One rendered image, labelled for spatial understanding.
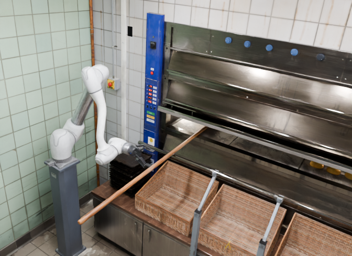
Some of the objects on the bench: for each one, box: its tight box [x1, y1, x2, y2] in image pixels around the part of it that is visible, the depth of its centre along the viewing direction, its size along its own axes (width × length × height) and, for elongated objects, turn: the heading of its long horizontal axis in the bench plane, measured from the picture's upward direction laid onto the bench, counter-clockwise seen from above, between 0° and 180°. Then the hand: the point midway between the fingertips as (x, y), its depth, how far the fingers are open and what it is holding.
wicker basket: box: [135, 160, 219, 237], centre depth 282 cm, size 49×56×28 cm
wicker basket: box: [198, 184, 287, 256], centre depth 254 cm, size 49×56×28 cm
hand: (152, 158), depth 242 cm, fingers open, 13 cm apart
